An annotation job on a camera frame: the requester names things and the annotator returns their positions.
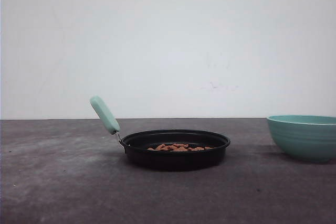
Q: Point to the brown fried beef cubes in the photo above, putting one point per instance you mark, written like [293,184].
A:
[178,148]

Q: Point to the black frying pan green handle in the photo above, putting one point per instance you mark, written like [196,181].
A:
[135,145]

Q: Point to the teal ceramic bowl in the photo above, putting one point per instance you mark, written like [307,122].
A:
[306,137]

